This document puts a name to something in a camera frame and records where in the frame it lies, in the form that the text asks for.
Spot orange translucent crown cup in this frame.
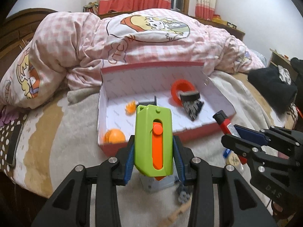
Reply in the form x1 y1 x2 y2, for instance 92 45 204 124
125 100 137 115

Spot orange ping pong ball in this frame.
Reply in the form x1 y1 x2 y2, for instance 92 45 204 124
103 129 126 144

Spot black metal tray piece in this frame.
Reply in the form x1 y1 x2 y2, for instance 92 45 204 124
137 96 157 106

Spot dotted brown bed sheet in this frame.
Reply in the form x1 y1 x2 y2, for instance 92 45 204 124
1 106 29 183

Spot brown wooden headboard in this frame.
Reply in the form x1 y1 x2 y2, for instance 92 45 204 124
0 8 55 77

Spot red cardboard box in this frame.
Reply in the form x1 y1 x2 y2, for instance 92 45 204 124
98 62 236 157

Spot wooden notched block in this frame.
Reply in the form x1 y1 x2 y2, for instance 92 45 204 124
157 197 192 227

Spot pink checkered quilt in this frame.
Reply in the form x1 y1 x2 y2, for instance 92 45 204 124
1 9 263 109

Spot black tape roll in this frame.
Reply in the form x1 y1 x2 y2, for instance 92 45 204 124
179 90 200 103

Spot black clothing pile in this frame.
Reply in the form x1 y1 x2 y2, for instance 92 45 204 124
248 58 302 114

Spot white black robot figure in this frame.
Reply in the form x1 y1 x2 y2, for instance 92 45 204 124
176 183 193 204

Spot grey white towel blanket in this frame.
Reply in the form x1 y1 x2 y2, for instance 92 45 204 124
49 71 285 226

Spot green orange toy cutter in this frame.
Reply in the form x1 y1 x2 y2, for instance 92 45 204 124
134 105 173 181

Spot dark patterned fabric beanbag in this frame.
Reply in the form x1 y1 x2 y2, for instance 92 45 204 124
183 100 204 121

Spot round wooden chess piece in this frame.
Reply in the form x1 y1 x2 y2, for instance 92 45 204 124
226 151 241 169

